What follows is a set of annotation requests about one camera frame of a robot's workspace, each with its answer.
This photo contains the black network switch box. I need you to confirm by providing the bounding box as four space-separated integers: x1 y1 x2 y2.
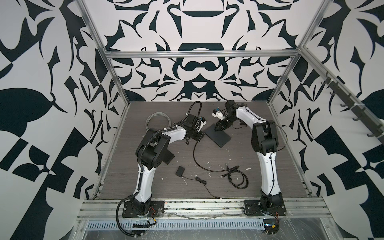
204 124 232 148

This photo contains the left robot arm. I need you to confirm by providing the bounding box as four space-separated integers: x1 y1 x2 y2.
116 101 207 238

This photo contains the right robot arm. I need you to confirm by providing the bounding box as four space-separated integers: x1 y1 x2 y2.
212 100 285 216

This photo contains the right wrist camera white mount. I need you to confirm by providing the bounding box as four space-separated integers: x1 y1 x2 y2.
212 108 225 121

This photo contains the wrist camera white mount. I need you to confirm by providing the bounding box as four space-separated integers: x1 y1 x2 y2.
198 117 207 132
212 108 225 121

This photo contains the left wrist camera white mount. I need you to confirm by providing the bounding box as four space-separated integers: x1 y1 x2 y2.
198 117 207 132

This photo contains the small black adapter with cable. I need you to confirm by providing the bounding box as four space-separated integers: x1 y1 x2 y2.
175 166 221 200

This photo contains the grey coiled ethernet cable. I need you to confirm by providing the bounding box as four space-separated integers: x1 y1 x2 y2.
145 111 181 138

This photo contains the aluminium frame crossbar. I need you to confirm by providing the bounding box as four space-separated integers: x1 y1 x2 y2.
105 50 298 59

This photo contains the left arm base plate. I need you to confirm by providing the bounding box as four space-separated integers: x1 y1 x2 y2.
122 200 165 218

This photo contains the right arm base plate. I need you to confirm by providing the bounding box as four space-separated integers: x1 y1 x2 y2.
243 200 287 217

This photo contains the white slotted cable duct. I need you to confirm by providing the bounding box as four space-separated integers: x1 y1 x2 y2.
86 219 265 231

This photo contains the wall hook rack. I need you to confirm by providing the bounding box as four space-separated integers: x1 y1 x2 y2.
322 71 384 145

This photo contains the front aluminium rail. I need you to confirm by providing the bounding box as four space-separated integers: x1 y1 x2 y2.
76 198 332 220

